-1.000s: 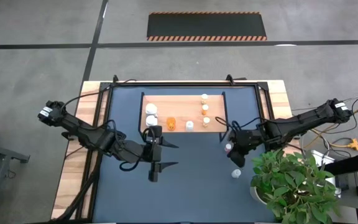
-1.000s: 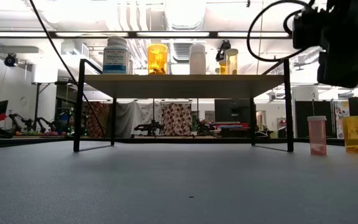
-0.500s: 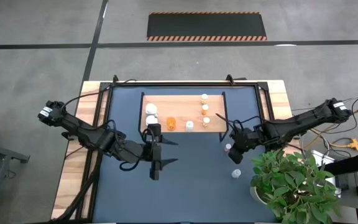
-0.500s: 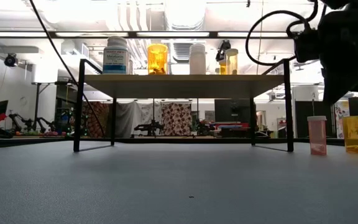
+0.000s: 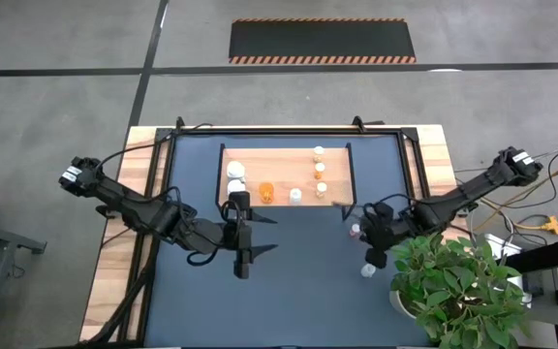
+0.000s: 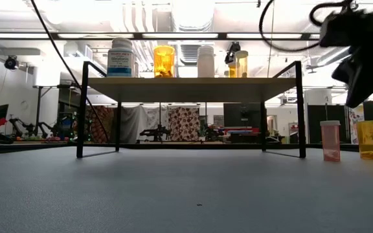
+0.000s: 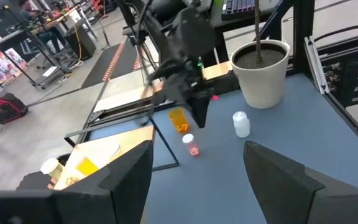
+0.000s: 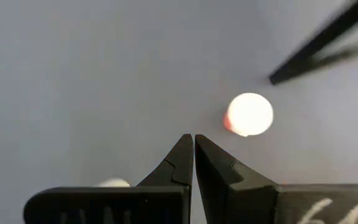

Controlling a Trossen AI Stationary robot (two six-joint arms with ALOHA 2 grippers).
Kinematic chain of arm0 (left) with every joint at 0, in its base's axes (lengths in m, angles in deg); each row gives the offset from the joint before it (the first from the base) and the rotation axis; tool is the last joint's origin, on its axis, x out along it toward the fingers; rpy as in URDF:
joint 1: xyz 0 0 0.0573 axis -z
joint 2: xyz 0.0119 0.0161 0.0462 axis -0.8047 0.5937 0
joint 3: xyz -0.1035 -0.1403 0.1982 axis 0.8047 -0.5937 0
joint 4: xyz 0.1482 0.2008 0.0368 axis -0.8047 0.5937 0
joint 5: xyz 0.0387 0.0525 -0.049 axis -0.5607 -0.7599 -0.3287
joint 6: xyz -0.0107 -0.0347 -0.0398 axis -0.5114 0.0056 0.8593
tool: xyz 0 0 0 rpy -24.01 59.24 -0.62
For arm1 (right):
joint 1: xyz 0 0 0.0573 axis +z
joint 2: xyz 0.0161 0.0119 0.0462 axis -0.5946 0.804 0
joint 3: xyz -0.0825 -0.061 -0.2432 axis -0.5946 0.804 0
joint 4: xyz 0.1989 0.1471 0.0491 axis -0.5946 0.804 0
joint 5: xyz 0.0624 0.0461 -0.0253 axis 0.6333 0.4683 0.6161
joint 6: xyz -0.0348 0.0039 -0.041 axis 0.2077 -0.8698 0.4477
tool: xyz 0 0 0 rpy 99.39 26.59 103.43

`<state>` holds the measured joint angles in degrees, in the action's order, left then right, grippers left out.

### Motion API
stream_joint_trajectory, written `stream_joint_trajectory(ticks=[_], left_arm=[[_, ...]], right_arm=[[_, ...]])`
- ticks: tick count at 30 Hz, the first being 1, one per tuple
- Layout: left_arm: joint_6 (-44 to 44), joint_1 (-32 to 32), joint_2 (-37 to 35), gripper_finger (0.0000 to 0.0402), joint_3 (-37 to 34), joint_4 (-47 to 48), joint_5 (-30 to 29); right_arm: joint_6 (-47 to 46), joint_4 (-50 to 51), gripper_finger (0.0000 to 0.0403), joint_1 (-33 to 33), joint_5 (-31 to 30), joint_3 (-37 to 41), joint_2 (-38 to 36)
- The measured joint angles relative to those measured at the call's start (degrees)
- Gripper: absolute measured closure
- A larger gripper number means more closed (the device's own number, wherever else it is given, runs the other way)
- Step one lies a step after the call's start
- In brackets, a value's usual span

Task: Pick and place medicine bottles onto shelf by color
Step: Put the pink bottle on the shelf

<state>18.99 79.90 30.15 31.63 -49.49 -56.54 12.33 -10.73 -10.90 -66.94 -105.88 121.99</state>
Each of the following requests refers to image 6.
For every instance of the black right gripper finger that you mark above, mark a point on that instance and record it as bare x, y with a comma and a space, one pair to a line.
371, 84
353, 69

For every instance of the pale yellow vial white cap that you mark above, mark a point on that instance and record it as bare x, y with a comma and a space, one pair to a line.
242, 64

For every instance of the plain white bottle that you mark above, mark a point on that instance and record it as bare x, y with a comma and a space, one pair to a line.
206, 63

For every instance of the white Trader Joe's melatonin bottle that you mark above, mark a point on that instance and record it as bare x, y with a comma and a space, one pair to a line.
120, 61

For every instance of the background black robot arm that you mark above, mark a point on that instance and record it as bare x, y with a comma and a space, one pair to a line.
155, 132

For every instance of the black cabinet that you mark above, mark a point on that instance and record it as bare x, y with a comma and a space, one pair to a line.
314, 123

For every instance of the pink vial white cap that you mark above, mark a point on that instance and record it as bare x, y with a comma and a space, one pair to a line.
330, 142

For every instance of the black ceiling spotlight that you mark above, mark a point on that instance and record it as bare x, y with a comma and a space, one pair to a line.
11, 62
230, 56

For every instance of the black overhead rig beam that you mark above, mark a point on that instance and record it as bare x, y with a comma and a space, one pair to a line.
222, 36

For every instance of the red white floral cloth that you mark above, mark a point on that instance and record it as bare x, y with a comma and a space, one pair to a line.
183, 123

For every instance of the grey hanging cloth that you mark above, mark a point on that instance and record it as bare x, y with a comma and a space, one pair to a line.
147, 116

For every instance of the blue table mat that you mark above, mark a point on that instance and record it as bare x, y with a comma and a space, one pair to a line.
173, 200

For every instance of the dark red patterned cloth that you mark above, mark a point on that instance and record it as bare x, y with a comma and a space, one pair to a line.
100, 124

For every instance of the blue storage bin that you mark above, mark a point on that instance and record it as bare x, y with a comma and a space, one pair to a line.
66, 124

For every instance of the background black robot arms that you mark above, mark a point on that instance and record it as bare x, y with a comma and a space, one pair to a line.
31, 127

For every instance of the black wall screen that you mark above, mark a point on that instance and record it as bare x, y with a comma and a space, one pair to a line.
238, 113

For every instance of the wooden shelf with black frame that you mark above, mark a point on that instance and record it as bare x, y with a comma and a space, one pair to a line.
189, 89

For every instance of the black table frame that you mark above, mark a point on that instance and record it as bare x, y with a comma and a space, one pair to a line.
173, 146

